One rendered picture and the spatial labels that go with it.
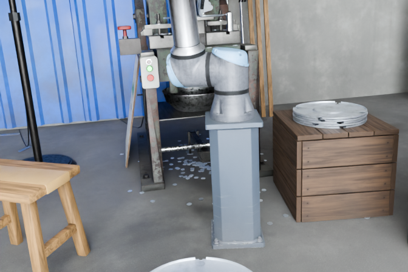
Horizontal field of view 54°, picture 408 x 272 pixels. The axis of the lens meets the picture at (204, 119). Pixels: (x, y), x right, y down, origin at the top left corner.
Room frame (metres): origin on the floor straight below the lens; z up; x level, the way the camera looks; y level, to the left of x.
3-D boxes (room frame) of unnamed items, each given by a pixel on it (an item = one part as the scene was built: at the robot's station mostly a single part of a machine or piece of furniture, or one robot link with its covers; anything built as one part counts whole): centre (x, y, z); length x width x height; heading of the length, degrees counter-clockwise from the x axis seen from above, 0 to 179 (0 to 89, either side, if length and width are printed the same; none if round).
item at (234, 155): (1.32, -0.10, 0.23); 0.19 x 0.19 x 0.45; 89
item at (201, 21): (1.93, 0.01, 0.72); 0.25 x 0.14 x 0.14; 10
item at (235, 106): (1.32, -0.10, 0.50); 0.15 x 0.15 x 0.10
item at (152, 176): (2.20, 0.33, 0.45); 0.92 x 0.12 x 0.90; 10
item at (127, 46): (1.83, 0.31, 0.62); 0.10 x 0.06 x 0.20; 100
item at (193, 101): (2.11, 0.04, 0.36); 0.34 x 0.34 x 0.10
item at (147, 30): (2.08, 0.21, 0.76); 0.17 x 0.06 x 0.10; 100
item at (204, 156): (1.97, 0.02, 0.14); 0.59 x 0.10 x 0.05; 10
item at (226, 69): (1.32, -0.09, 0.62); 0.13 x 0.12 x 0.14; 77
